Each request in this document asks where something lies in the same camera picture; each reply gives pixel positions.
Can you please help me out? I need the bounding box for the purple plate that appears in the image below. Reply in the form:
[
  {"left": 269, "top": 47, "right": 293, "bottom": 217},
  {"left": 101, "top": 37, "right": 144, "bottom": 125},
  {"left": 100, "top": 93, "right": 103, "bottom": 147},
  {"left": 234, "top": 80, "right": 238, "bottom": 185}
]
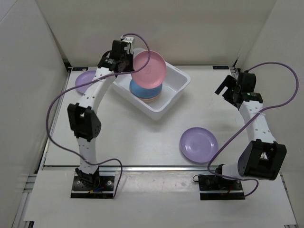
[
  {"left": 179, "top": 127, "right": 219, "bottom": 164},
  {"left": 75, "top": 70, "right": 95, "bottom": 95}
]

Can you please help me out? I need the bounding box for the blue plate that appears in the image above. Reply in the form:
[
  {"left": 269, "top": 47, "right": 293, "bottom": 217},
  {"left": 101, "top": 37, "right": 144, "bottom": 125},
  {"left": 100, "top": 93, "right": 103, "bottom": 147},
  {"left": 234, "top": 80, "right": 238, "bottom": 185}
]
[
  {"left": 133, "top": 92, "right": 161, "bottom": 102},
  {"left": 129, "top": 79, "right": 162, "bottom": 99}
]

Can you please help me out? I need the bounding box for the orange yellow plate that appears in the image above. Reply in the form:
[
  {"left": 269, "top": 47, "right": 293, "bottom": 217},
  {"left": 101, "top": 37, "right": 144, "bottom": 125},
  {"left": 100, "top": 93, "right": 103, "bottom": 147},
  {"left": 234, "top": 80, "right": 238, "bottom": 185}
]
[{"left": 140, "top": 93, "right": 161, "bottom": 102}]

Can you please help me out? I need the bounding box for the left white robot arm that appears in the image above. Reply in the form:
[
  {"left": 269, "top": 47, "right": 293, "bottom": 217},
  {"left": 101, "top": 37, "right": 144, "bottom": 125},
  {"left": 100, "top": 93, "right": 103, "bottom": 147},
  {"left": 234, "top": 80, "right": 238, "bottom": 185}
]
[{"left": 67, "top": 37, "right": 134, "bottom": 190}]

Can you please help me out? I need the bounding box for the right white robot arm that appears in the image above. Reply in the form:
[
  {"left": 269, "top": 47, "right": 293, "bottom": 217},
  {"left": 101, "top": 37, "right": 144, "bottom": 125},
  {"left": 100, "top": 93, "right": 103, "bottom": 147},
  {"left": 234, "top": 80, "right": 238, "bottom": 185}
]
[{"left": 213, "top": 73, "right": 287, "bottom": 190}]

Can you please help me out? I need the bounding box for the white plastic bin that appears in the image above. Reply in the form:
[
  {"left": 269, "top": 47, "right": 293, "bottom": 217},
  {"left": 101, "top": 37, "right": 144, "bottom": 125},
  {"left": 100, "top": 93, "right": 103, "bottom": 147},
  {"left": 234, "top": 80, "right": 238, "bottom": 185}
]
[{"left": 112, "top": 48, "right": 190, "bottom": 120}]

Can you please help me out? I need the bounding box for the black logo sticker right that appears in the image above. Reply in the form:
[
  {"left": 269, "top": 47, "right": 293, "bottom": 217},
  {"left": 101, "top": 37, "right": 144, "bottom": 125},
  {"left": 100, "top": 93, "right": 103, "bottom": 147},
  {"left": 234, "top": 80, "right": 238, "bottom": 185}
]
[{"left": 212, "top": 66, "right": 229, "bottom": 70}]

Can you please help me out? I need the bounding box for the white table board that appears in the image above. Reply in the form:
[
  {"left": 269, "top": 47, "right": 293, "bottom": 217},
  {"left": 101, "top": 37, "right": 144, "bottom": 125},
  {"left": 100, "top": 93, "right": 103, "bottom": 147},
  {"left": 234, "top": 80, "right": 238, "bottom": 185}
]
[{"left": 43, "top": 66, "right": 248, "bottom": 169}]

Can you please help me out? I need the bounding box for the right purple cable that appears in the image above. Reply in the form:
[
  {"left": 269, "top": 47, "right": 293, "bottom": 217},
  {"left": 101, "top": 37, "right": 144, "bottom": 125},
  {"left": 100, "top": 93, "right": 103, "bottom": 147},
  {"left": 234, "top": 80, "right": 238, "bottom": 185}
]
[{"left": 207, "top": 62, "right": 299, "bottom": 197}]

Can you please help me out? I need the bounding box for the purple cable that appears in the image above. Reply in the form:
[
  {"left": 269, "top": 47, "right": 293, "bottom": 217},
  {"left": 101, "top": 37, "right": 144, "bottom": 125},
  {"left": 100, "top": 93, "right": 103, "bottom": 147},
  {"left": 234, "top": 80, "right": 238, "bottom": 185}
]
[
  {"left": 46, "top": 32, "right": 151, "bottom": 198},
  {"left": 207, "top": 62, "right": 299, "bottom": 197}
]

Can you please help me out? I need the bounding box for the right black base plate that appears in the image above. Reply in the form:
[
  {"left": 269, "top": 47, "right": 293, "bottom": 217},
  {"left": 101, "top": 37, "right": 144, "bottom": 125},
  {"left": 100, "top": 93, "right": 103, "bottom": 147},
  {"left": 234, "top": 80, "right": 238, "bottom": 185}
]
[{"left": 192, "top": 174, "right": 245, "bottom": 200}]

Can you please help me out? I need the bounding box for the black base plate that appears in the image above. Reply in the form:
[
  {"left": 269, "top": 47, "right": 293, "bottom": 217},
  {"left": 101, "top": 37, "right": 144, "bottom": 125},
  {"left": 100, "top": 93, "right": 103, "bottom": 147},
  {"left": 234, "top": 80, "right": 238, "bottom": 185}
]
[
  {"left": 192, "top": 174, "right": 245, "bottom": 200},
  {"left": 70, "top": 176, "right": 115, "bottom": 199}
]

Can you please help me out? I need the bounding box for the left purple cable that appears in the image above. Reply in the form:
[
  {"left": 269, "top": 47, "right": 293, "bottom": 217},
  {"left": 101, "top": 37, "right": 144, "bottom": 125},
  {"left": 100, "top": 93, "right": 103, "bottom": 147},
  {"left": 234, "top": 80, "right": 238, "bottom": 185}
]
[{"left": 46, "top": 32, "right": 151, "bottom": 198}]

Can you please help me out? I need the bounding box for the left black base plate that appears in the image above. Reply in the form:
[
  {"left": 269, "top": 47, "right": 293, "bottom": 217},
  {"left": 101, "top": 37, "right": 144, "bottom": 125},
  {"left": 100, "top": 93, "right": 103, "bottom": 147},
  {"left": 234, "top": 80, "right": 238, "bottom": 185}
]
[{"left": 70, "top": 176, "right": 115, "bottom": 199}]

